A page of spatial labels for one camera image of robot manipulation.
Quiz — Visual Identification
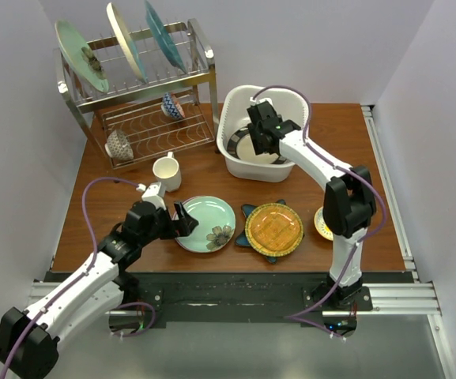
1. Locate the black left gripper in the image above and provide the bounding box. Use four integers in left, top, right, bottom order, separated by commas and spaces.
139, 201, 197, 246

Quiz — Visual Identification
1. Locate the mint green flower plate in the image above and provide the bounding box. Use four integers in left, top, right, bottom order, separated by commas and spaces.
175, 196, 236, 253

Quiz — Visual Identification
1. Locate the black striped rim plate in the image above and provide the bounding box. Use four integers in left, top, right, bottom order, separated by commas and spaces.
226, 127, 287, 165

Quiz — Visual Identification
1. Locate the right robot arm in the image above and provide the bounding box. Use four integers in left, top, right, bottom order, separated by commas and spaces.
247, 98, 380, 316

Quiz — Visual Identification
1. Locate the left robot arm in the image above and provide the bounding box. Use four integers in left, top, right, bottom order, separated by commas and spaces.
0, 201, 199, 378

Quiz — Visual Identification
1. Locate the white plastic bin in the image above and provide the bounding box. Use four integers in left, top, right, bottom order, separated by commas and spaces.
217, 85, 308, 182

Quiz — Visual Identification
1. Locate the white ceramic mug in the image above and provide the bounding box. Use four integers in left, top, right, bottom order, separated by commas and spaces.
153, 152, 182, 192

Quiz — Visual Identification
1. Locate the dark teal star plate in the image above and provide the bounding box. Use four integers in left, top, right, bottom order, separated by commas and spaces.
233, 199, 306, 265

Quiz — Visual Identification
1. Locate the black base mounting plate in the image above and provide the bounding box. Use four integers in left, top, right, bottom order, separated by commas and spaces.
115, 272, 373, 328

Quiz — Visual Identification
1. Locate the yellow woven pattern plate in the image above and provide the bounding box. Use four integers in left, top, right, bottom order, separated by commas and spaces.
244, 203, 304, 257

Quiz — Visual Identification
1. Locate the blue zigzag pattern bowl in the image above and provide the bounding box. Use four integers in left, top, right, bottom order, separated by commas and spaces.
161, 92, 185, 120

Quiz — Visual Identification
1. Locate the grey patterned bowl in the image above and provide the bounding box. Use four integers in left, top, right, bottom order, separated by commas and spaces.
104, 129, 134, 161

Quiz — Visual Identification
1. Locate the small bowl yellow sun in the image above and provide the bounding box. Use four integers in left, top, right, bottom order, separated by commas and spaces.
314, 207, 334, 241

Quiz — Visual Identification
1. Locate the stainless steel dish rack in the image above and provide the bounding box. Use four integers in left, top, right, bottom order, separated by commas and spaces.
54, 18, 220, 175

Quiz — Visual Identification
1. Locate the cream teal plate in rack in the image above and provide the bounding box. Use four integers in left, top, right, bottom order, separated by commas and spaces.
106, 2, 148, 84

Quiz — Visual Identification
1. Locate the pale green plate in rack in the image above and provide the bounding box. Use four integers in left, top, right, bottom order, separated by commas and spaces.
55, 20, 109, 93

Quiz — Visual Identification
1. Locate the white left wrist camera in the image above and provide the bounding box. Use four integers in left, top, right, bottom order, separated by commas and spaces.
136, 182, 166, 209

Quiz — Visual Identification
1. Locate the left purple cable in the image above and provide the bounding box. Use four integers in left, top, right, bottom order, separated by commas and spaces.
0, 177, 156, 379

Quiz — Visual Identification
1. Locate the purple cable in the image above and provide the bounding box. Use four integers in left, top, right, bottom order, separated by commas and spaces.
0, 177, 156, 379
249, 84, 389, 336

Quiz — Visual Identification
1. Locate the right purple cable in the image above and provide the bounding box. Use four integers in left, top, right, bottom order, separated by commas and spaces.
249, 84, 389, 336

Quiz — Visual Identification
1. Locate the aluminium frame rail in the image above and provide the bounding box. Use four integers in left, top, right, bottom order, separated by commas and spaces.
360, 103, 456, 379

